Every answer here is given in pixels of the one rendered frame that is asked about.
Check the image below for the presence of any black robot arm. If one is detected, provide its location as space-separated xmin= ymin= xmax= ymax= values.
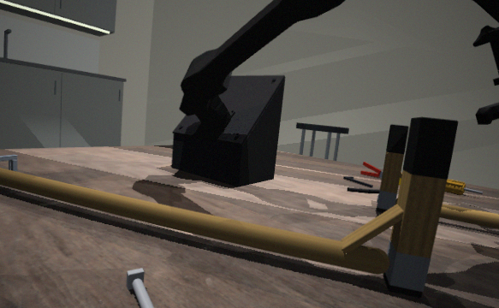
xmin=180 ymin=0 xmax=499 ymax=133

